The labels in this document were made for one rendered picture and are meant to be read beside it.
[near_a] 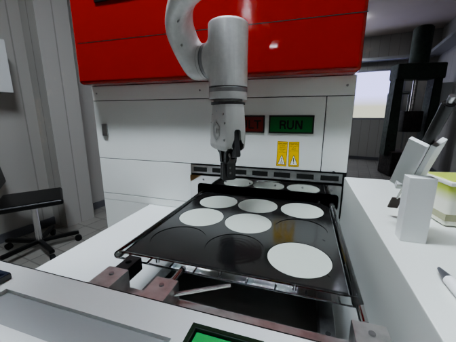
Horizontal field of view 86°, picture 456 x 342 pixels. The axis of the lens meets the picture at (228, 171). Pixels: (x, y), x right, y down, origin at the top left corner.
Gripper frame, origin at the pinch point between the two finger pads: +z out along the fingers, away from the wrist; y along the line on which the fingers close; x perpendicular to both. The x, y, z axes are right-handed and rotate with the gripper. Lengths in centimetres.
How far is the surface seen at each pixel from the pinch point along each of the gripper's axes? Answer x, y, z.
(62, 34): -65, -243, -87
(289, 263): 0.0, 24.1, 9.7
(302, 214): 14.9, 9.1, 9.7
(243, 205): 4.7, -1.0, 9.7
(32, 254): -98, -182, 100
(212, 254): -10.0, 16.9, 9.8
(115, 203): -26, -44, 19
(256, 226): 1.7, 10.8, 9.7
